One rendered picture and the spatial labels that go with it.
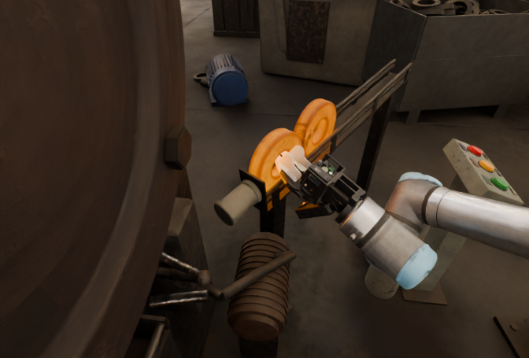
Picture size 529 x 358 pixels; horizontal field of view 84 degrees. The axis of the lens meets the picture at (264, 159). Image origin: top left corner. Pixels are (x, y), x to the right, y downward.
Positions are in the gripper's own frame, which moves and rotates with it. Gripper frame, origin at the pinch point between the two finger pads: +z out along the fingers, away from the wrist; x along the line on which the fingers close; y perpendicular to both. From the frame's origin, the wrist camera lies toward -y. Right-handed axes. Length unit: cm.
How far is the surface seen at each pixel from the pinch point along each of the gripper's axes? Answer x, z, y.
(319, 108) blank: -14.0, 0.9, 7.3
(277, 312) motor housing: 19.1, -22.5, -15.0
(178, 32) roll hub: 32, -6, 40
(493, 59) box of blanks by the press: -204, -24, -19
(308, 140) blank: -10.6, -1.5, 0.1
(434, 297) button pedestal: -45, -65, -54
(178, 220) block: 29.3, -3.0, 8.9
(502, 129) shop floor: -209, -61, -56
